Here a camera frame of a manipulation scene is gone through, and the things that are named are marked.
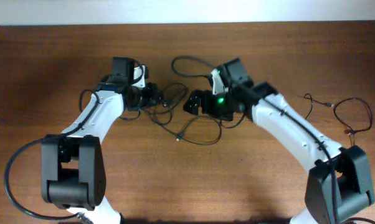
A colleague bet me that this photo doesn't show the thin black USB cable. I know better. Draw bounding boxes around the thin black USB cable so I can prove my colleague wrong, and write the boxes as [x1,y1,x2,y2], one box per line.
[298,93,374,147]

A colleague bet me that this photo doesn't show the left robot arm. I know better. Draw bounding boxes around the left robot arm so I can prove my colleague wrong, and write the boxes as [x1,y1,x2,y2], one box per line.
[41,57,159,223]

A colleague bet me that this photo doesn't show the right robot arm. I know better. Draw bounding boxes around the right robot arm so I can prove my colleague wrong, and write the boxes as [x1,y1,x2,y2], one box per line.
[184,58,375,223]

